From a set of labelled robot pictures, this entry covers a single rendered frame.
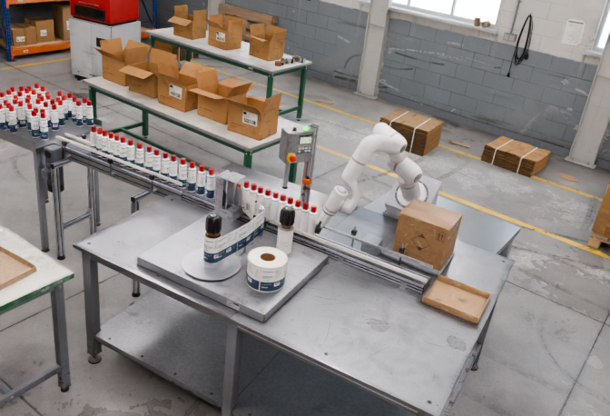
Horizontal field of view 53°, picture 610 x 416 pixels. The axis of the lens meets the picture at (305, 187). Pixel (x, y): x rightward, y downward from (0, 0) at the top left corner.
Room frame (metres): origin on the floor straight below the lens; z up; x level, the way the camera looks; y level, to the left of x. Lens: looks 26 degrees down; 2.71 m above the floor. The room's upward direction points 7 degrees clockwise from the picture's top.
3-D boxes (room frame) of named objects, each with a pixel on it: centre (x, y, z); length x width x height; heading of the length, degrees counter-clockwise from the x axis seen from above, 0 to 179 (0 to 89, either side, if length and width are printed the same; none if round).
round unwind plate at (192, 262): (2.71, 0.44, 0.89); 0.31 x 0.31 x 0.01
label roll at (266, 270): (2.62, 0.14, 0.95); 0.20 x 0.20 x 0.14
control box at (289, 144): (3.29, 0.08, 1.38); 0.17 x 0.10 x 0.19; 119
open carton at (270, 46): (7.53, 0.70, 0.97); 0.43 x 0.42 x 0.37; 143
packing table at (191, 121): (5.51, 1.18, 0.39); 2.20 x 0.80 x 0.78; 56
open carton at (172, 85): (5.41, 1.24, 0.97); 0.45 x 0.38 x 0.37; 149
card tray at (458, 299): (2.72, -0.87, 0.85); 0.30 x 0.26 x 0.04; 64
